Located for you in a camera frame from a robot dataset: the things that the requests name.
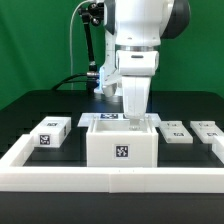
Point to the white cabinet body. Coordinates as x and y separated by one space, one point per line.
114 143

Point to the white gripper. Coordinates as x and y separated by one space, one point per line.
136 70

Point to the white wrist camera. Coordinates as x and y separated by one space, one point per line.
110 84

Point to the small white box part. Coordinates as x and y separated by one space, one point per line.
51 131

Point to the white marker tag sheet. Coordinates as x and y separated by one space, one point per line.
86 118

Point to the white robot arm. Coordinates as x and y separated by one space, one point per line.
133 31

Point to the white U-shaped fence frame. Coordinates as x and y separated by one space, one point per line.
16 176

